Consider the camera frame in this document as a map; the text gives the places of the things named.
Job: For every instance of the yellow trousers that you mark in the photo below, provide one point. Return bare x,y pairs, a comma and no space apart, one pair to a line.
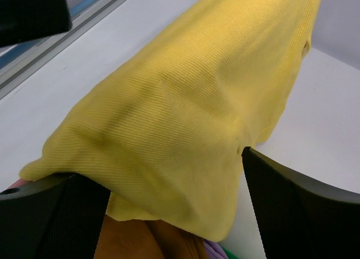
165,131

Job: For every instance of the brown trousers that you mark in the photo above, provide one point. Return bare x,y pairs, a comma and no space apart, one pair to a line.
146,239

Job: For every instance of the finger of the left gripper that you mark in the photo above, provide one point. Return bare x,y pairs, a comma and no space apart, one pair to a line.
26,20

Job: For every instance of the pink hanger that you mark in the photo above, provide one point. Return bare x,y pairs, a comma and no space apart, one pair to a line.
19,183

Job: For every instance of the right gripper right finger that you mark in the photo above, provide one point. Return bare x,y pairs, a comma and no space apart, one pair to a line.
299,216

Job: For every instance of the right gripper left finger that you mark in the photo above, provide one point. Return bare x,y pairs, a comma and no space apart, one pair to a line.
59,216

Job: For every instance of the green plastic tray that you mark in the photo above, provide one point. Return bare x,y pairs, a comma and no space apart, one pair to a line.
230,255

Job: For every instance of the purple trousers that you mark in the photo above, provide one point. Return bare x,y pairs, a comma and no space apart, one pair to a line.
214,250

